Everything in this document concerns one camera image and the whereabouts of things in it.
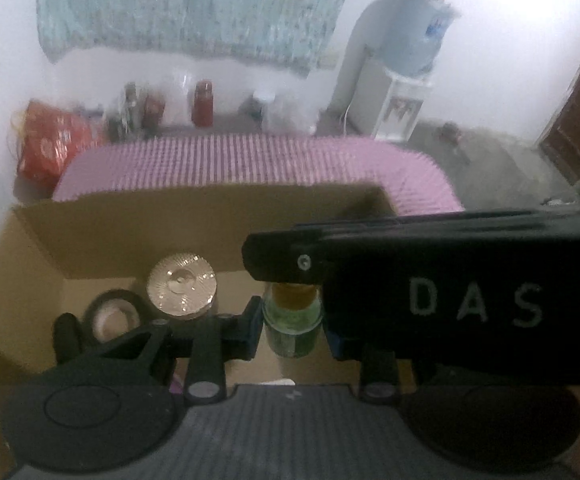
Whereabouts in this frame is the brown jar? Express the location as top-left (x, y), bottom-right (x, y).
top-left (142, 92), bottom-right (165, 131)

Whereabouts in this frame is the brown cardboard box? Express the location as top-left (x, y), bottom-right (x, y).
top-left (0, 184), bottom-right (411, 480)

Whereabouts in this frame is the white water dispenser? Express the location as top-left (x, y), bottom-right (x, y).
top-left (372, 67), bottom-right (433, 143)

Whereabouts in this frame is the purple checked bear cloth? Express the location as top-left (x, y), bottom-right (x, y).
top-left (52, 135), bottom-right (465, 213)

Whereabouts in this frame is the green dropper bottle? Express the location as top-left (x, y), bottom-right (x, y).
top-left (262, 282), bottom-right (323, 358)

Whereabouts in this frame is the black tape roll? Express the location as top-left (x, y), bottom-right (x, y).
top-left (84, 290), bottom-right (143, 343)

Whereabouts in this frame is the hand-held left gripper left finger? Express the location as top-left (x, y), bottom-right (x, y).
top-left (87, 296), bottom-right (263, 406)

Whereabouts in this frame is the red jar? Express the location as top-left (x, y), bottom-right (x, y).
top-left (191, 80), bottom-right (215, 128)

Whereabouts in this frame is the black oval case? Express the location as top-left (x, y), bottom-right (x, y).
top-left (52, 312), bottom-right (86, 363)

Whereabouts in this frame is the blue water jug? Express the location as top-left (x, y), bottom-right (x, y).
top-left (382, 0), bottom-right (458, 78)

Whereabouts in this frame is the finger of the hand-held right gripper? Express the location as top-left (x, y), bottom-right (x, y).
top-left (242, 229), bottom-right (338, 283)

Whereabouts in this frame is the white small container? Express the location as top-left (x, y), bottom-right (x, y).
top-left (252, 92), bottom-right (277, 127)

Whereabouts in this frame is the dark glass bottle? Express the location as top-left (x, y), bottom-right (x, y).
top-left (122, 82), bottom-right (141, 141)

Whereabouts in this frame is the floral wall cloth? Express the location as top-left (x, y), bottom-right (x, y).
top-left (37, 0), bottom-right (383, 78)

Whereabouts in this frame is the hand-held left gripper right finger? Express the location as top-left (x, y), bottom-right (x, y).
top-left (326, 329), bottom-right (398, 403)

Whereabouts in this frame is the red plastic bag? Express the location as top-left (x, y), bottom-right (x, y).
top-left (17, 100), bottom-right (102, 183)

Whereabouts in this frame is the black jar with gold lid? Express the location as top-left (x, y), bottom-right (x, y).
top-left (146, 255), bottom-right (218, 318)

